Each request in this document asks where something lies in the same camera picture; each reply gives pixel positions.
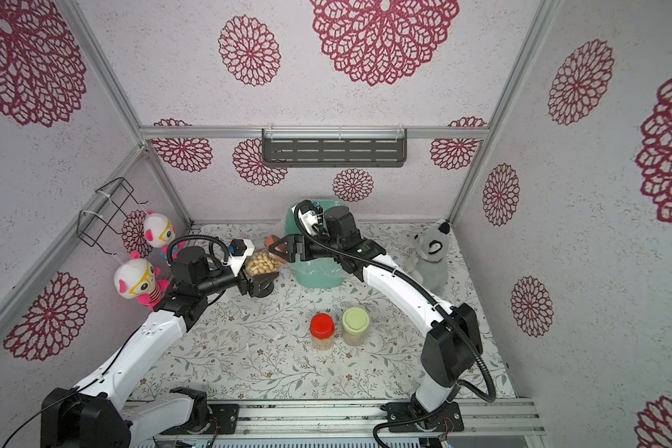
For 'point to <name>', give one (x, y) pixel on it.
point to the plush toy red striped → (135, 279)
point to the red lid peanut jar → (322, 328)
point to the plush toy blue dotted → (159, 232)
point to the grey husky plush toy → (428, 264)
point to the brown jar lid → (272, 239)
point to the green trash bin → (317, 272)
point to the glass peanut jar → (260, 262)
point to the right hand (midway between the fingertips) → (277, 246)
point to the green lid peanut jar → (355, 326)
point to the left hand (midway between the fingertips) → (269, 262)
